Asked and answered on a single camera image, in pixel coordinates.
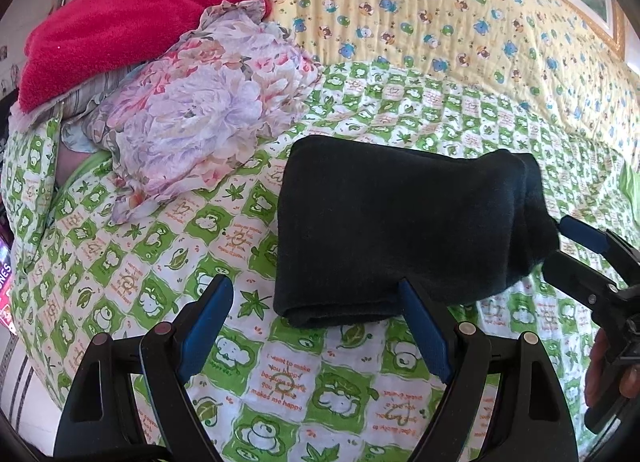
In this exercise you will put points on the black pants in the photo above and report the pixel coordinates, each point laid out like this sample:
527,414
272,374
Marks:
354,219

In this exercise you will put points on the pink floral pillow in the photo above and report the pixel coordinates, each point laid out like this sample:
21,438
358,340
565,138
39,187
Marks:
185,120

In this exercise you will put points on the yellow cartoon print quilt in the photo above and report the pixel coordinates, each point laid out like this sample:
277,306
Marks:
543,54

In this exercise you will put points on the person's right hand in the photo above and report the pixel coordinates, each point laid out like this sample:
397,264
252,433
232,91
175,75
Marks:
630,384

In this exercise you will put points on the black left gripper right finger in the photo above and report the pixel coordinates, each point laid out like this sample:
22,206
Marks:
512,380

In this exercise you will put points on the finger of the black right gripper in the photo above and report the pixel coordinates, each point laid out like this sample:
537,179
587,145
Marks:
618,252
580,282

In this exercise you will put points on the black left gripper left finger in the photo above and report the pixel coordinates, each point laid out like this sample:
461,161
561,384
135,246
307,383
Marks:
100,420

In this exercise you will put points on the green white checkered bedsheet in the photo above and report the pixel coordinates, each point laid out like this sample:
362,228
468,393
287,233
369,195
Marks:
270,391

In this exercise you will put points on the red fleece blanket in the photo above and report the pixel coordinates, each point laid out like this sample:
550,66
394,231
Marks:
85,38

